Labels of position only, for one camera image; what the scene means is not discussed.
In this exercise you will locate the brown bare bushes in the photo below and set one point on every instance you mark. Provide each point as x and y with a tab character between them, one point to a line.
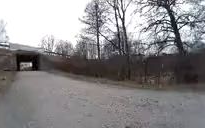
140	68

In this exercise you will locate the concrete underpass bridge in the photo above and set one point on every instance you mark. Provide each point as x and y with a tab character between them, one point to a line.
26	58

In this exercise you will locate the dry grass verge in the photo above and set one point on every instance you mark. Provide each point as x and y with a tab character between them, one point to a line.
130	83

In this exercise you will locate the dry grass embankment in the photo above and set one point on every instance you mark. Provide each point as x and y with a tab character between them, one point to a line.
0	81

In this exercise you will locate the row of bare trees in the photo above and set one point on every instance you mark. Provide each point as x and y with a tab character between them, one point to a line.
123	30

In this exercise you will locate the grey asphalt path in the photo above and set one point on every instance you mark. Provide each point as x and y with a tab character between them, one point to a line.
73	103

